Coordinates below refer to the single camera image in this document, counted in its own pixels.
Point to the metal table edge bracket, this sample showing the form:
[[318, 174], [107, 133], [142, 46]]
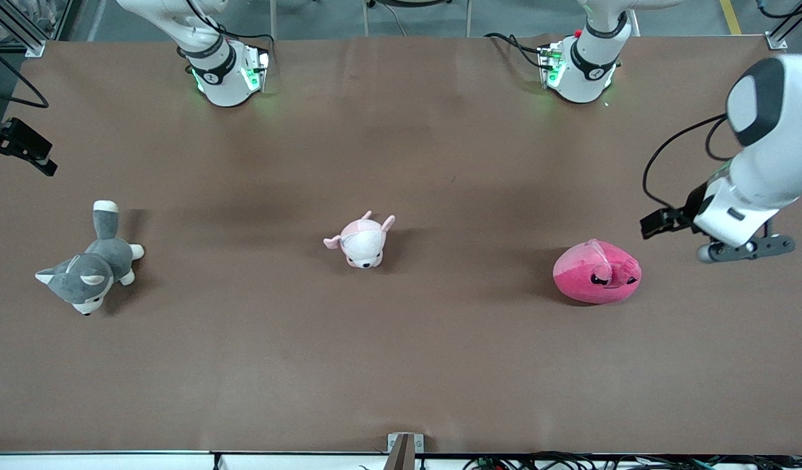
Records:
[[404, 450]]

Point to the pale pink dog plush toy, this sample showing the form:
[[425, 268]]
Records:
[[362, 241]]

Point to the aluminium extrusion frame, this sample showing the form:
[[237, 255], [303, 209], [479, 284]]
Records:
[[22, 36]]

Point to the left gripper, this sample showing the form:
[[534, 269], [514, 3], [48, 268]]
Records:
[[690, 209]]

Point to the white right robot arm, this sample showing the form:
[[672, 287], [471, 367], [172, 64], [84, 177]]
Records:
[[224, 78]]

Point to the metal table corner bracket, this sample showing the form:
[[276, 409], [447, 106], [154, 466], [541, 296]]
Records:
[[776, 41]]

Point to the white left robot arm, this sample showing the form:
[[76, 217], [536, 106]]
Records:
[[590, 65]]

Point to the grey white husky plush toy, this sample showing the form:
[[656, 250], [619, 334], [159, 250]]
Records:
[[94, 271]]

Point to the bright pink round plush toy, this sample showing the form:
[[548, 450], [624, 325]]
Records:
[[584, 277]]

